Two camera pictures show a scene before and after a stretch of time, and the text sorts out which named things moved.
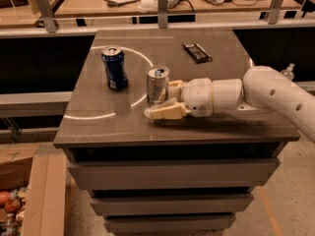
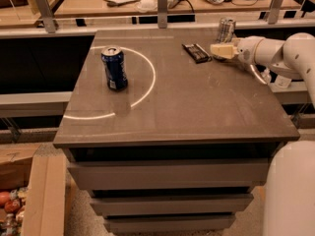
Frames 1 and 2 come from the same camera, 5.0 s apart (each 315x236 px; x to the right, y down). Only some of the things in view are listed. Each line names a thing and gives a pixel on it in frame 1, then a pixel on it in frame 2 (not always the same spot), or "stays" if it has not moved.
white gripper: [198, 96] → [245, 48]
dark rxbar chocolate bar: [197, 53] stays
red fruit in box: [13, 206] stays
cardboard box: [41, 168] stays
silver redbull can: [157, 78] → [225, 30]
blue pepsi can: [114, 65] stays
